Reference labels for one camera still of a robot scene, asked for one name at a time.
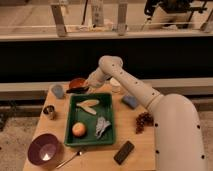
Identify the red bowl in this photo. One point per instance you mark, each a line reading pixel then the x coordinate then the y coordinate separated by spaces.
pixel 77 82

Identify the metal spoon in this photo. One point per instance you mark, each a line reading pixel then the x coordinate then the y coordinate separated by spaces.
pixel 78 153

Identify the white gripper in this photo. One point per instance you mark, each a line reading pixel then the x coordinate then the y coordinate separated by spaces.
pixel 96 79

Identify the green plastic tray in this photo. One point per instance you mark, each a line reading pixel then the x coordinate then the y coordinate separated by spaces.
pixel 76 114

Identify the peeled banana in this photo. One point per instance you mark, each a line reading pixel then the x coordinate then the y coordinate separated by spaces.
pixel 87 106

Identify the peach apple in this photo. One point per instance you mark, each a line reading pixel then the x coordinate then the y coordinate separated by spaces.
pixel 79 129

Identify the bunch of dark grapes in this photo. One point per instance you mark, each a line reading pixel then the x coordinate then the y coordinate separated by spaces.
pixel 143 119

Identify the blue plastic cup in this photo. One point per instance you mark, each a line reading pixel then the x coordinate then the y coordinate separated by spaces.
pixel 57 90

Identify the small metal cup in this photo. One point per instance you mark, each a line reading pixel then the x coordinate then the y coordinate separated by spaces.
pixel 49 111

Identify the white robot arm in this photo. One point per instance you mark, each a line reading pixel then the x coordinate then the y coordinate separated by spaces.
pixel 178 137

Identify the black brush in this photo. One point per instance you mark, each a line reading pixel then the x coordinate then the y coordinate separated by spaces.
pixel 78 90

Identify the black rectangular block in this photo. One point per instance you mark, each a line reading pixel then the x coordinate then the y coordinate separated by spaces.
pixel 123 152

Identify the purple bowl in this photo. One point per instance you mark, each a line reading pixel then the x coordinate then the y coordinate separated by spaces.
pixel 43 149

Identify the blue sponge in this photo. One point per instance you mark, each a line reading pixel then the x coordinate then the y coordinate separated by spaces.
pixel 130 101

